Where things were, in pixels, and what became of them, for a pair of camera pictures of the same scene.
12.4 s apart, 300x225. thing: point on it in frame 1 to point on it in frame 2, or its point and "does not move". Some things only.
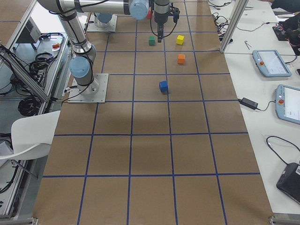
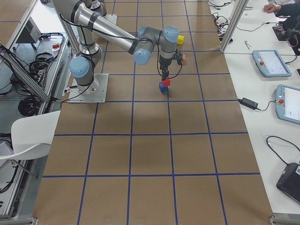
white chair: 32,137 does not move
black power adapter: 247,102 does not move
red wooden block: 149,15 to 167,82
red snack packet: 56,47 does not move
